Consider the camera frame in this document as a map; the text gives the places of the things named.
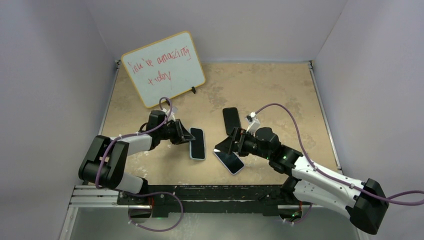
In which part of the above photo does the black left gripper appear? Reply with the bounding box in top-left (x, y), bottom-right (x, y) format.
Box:
top-left (158, 119), bottom-right (195, 145)

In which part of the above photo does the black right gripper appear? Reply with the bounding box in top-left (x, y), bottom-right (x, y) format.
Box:
top-left (215, 127), bottom-right (272, 160)

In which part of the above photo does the black phone case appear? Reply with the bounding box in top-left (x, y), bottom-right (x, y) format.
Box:
top-left (222, 107), bottom-right (241, 136)

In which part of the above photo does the light blue phone case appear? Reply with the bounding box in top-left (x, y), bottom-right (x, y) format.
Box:
top-left (188, 127), bottom-right (207, 162)

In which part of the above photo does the lavender phone case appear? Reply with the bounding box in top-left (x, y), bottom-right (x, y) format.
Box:
top-left (212, 148), bottom-right (246, 176)

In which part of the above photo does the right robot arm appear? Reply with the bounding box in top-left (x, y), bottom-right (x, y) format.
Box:
top-left (215, 127), bottom-right (389, 235)

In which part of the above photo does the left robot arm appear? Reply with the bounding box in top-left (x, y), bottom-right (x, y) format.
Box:
top-left (78, 110), bottom-right (196, 205)

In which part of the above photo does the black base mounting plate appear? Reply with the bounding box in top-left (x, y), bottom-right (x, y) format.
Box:
top-left (117, 184), bottom-right (309, 221)

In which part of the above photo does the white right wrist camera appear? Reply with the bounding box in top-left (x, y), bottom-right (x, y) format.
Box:
top-left (245, 111), bottom-right (260, 135)

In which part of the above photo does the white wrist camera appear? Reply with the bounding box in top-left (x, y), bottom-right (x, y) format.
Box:
top-left (245, 111), bottom-right (260, 135)
top-left (166, 106), bottom-right (178, 122)

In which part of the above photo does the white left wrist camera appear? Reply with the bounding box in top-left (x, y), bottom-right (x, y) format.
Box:
top-left (166, 106), bottom-right (178, 122)

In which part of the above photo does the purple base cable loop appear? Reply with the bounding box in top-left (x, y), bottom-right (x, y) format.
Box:
top-left (127, 191), bottom-right (184, 233)

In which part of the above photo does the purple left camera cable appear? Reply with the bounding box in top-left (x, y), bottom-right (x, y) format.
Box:
top-left (94, 96), bottom-right (174, 190)

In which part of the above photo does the white board with yellow frame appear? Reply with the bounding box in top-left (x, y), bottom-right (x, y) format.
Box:
top-left (120, 31), bottom-right (206, 108)

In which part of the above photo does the aluminium frame rail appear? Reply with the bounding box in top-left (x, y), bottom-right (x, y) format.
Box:
top-left (69, 185), bottom-right (119, 208)

